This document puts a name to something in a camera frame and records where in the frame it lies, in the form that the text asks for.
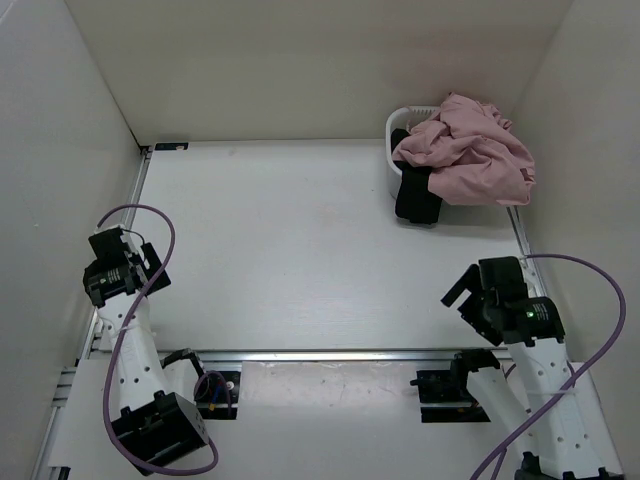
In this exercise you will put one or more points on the black trousers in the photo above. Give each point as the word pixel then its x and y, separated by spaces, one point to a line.
pixel 415 203

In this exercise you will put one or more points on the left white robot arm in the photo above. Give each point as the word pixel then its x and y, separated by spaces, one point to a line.
pixel 157 419

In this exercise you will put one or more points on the aluminium right rail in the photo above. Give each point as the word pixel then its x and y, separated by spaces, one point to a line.
pixel 530 269

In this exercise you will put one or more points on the black corner bracket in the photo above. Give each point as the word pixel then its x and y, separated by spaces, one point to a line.
pixel 171 146

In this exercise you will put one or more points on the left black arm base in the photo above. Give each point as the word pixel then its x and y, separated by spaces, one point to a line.
pixel 215 393

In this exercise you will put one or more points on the pink trousers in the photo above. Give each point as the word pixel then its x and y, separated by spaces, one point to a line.
pixel 474 157

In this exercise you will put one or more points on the aluminium left rail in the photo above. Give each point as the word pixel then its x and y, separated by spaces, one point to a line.
pixel 94 324

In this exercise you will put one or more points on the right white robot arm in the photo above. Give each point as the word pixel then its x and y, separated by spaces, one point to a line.
pixel 550 431

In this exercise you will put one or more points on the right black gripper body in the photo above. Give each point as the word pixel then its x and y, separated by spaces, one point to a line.
pixel 475 311

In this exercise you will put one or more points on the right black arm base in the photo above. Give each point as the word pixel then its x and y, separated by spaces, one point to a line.
pixel 443 394

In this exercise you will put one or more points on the aluminium rail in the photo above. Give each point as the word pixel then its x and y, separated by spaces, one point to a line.
pixel 94 324
pixel 530 269
pixel 327 356

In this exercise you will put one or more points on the aluminium front rail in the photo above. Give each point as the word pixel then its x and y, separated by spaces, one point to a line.
pixel 327 356

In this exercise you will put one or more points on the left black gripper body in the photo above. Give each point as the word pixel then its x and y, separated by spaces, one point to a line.
pixel 151 260

